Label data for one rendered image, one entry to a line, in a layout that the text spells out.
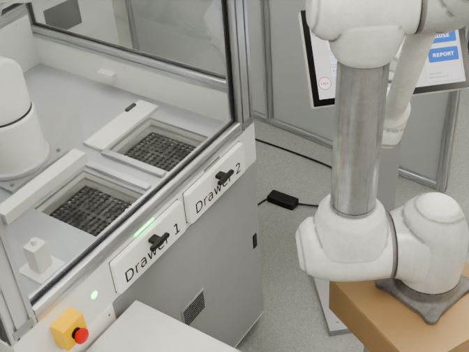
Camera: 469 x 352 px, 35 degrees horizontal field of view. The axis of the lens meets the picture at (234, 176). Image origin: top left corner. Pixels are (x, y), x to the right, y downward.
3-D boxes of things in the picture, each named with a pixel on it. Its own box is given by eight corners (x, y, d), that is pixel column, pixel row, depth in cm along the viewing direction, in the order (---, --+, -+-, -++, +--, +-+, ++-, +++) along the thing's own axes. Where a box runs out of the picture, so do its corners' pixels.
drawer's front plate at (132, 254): (186, 230, 212) (182, 200, 205) (121, 295, 193) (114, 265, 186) (181, 228, 212) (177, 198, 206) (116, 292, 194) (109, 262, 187)
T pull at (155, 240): (170, 236, 198) (169, 232, 197) (153, 253, 193) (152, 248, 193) (160, 231, 200) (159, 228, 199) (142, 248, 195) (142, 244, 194)
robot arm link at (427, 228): (470, 293, 172) (487, 225, 158) (393, 298, 172) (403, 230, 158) (451, 244, 185) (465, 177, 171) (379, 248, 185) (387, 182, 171)
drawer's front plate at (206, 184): (246, 171, 232) (243, 142, 225) (191, 225, 213) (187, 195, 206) (241, 169, 232) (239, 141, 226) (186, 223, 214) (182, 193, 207)
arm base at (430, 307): (487, 279, 183) (491, 263, 180) (431, 327, 172) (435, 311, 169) (427, 241, 194) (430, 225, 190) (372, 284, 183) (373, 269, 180)
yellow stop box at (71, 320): (91, 333, 181) (85, 313, 176) (70, 353, 176) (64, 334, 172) (75, 325, 183) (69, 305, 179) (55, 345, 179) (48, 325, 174)
